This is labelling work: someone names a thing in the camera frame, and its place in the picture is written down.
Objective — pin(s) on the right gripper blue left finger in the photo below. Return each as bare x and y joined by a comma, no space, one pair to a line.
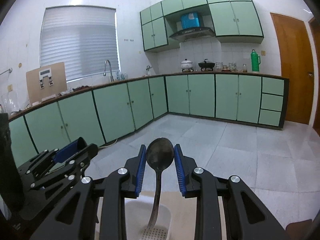
96,201

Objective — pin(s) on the green kitchen cabinets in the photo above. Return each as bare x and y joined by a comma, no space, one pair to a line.
231,20
109,112

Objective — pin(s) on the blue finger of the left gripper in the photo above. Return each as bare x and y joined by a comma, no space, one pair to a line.
69,150

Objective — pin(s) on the green thermos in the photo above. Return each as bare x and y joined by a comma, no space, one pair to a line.
255,61

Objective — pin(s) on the blue box above hood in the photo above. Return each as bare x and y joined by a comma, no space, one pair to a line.
190,20

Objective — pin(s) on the beige table mat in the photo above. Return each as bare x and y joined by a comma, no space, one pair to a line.
183,212

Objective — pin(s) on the range hood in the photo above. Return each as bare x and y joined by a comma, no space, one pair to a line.
192,33

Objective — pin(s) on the brown wooden door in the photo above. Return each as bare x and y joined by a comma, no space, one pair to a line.
314,26
296,65

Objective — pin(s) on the cardboard box with label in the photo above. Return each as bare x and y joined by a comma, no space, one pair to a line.
45,82

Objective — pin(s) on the brown wooden stool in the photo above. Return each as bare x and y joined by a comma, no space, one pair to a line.
297,230

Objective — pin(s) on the white pot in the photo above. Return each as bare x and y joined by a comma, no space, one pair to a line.
187,66

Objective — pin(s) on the metal spoon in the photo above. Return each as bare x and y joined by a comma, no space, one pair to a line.
159,156

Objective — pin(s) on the green lower kitchen cabinets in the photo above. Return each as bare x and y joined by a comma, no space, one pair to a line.
109,112

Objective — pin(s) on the white twin utensil holder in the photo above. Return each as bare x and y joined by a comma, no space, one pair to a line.
137,216

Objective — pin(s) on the black wok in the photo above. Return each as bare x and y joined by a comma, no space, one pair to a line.
206,65

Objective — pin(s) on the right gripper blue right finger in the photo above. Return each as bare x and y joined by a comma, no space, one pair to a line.
246,215

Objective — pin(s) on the glass jars on counter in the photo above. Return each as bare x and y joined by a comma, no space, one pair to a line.
231,67

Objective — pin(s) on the green upper kitchen cabinets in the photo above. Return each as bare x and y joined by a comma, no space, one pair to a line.
231,20

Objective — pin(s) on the window blind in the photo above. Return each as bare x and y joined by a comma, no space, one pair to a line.
83,37

